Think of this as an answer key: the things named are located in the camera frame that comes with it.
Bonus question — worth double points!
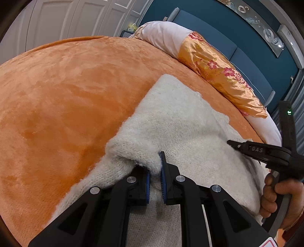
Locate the orange plush blanket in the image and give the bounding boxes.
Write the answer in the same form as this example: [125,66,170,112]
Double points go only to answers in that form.
[0,36,269,247]

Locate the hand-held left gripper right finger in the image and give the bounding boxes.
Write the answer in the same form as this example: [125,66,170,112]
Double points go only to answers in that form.
[160,151,273,247]

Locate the blue padded headboard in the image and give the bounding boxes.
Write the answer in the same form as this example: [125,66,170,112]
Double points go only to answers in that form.
[164,7,276,107]

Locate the white knitted sweater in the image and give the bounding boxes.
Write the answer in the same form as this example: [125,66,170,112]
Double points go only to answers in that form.
[49,74,268,247]

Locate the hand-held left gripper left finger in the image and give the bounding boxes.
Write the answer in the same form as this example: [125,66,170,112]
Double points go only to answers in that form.
[28,165,151,247]

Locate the person's right hand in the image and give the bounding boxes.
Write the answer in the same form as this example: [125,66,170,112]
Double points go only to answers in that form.
[260,173,304,230]

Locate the white wardrobe doors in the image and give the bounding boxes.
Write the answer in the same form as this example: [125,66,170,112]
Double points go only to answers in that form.
[0,0,155,55]

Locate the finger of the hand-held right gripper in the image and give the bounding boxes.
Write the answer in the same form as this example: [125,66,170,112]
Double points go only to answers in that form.
[227,140,268,164]

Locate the framed swirl wall art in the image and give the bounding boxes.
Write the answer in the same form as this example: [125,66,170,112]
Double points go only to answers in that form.
[218,0,285,58]

